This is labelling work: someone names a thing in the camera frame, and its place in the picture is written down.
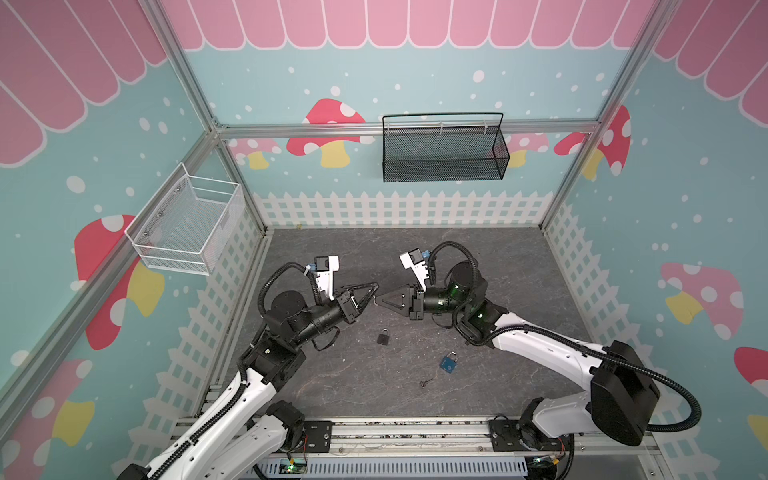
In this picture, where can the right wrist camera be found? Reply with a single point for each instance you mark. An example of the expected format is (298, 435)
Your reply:
(416, 261)

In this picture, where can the dark grey padlock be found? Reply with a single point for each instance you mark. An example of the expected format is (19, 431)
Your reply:
(383, 337)

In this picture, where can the black mesh wall basket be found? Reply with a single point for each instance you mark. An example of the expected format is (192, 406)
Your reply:
(442, 147)

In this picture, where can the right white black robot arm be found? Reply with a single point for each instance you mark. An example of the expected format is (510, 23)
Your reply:
(615, 398)

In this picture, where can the blue padlock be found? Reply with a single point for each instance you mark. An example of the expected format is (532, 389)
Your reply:
(449, 362)

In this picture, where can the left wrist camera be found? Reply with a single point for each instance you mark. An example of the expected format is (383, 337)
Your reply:
(324, 268)

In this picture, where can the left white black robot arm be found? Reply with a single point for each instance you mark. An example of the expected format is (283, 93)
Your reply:
(245, 423)

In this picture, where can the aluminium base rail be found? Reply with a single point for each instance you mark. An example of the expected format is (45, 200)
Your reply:
(582, 456)

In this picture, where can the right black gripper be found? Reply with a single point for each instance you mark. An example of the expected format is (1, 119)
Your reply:
(411, 302)

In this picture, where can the white mesh wall basket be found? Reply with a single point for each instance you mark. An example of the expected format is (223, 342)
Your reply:
(186, 225)

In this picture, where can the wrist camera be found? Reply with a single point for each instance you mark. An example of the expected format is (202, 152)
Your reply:
(416, 261)
(324, 268)

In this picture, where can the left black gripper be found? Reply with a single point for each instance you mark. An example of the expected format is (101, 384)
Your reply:
(347, 305)

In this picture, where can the white vented cable duct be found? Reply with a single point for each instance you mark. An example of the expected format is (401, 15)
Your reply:
(397, 468)

